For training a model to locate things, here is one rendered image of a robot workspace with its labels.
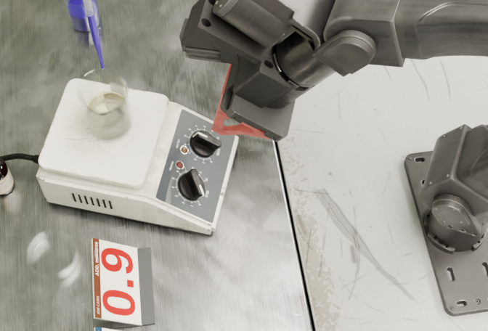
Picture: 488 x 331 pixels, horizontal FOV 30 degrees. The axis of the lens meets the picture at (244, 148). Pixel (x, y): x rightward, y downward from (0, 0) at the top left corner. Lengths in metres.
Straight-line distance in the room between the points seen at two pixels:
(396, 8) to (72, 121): 0.42
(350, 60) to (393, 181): 0.34
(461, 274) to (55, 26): 0.59
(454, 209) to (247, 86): 0.24
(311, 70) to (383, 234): 0.29
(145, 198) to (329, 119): 0.26
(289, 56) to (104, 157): 0.26
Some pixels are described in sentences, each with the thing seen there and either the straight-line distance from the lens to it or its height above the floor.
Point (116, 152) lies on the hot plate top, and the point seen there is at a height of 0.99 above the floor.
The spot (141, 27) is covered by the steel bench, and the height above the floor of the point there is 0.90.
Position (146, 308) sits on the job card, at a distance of 1.00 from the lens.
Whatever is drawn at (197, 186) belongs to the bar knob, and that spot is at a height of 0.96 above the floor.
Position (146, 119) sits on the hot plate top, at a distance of 1.00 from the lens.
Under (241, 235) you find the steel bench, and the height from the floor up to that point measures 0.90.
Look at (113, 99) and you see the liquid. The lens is 0.98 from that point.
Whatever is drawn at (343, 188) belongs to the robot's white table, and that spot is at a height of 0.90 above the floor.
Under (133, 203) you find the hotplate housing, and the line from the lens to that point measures 0.99.
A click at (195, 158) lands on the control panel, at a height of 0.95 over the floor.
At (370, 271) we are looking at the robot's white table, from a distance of 1.02.
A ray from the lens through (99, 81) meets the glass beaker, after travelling 0.97.
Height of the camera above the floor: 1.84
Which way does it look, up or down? 60 degrees down
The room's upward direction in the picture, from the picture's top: 1 degrees clockwise
